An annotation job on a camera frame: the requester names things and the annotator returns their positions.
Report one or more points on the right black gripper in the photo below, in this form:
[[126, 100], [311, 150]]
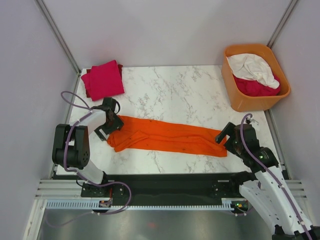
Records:
[[228, 129]]

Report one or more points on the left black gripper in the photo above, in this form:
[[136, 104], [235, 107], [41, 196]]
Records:
[[116, 125]]

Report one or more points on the orange t shirt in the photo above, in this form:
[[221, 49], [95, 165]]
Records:
[[155, 135]]

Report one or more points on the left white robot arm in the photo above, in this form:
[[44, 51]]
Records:
[[71, 145]]

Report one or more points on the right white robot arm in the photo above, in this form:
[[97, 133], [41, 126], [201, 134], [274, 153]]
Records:
[[264, 186]]

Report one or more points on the orange plastic basket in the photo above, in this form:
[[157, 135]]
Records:
[[241, 102]]

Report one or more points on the folded pink t shirt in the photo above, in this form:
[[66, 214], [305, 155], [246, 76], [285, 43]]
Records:
[[105, 80]]

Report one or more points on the crimson t shirt in basket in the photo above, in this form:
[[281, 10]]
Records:
[[253, 88]]

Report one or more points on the white t shirt in basket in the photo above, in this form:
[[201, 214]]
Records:
[[251, 67]]

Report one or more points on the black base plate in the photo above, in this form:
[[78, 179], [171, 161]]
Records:
[[169, 190]]

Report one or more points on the aluminium rail frame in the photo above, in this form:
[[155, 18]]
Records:
[[69, 189]]

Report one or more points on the white slotted cable duct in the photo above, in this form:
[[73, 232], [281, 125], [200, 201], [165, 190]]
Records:
[[98, 205]]

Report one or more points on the left corner aluminium post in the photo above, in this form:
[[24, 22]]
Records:
[[57, 33]]

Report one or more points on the corner aluminium post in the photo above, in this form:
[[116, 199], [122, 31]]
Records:
[[282, 22], [57, 33]]

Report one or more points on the right corner aluminium post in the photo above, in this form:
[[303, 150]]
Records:
[[282, 22]]

